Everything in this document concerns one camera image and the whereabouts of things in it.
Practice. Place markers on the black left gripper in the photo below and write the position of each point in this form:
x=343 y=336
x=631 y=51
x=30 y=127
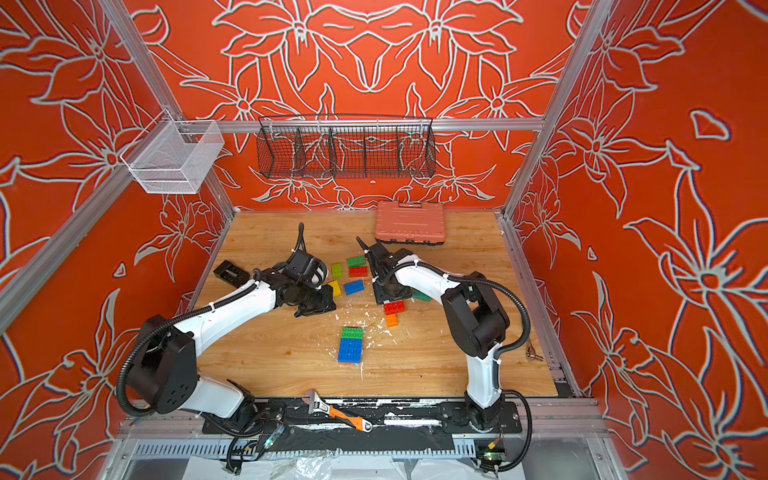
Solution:
x=327 y=304

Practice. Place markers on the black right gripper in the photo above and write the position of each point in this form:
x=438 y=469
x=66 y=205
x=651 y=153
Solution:
x=383 y=293

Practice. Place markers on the wide red lego brick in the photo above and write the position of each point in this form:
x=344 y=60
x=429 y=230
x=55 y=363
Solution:
x=393 y=308

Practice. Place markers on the blue lego brick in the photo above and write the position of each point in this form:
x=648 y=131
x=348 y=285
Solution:
x=354 y=287
x=349 y=356
x=348 y=344

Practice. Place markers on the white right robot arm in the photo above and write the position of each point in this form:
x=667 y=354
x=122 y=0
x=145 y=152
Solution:
x=476 y=318

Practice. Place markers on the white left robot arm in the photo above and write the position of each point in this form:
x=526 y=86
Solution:
x=160 y=373

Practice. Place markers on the blue lego brick back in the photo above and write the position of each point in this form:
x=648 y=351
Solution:
x=354 y=287

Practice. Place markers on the dark green lego brick right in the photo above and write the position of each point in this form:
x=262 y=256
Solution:
x=418 y=295

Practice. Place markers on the dark green lego brick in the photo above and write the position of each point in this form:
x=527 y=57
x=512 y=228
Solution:
x=418 y=295
x=356 y=261

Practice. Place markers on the yellow lego brick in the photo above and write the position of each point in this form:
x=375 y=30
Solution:
x=336 y=288

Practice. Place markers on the lime green lego brick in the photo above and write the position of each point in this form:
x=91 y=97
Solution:
x=337 y=270

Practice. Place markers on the salmon red tool case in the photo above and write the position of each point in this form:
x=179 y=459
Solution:
x=417 y=223

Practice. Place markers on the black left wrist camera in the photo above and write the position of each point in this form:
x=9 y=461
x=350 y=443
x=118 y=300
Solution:
x=306 y=269

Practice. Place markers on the orange handled adjustable wrench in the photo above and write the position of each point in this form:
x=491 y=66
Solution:
x=316 y=405

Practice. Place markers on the black wire wall basket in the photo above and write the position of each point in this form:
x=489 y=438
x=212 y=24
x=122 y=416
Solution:
x=352 y=147

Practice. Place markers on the green handled pliers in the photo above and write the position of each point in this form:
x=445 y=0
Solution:
x=531 y=353

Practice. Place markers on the clear plastic wall bin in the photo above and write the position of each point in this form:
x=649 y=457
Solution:
x=168 y=160

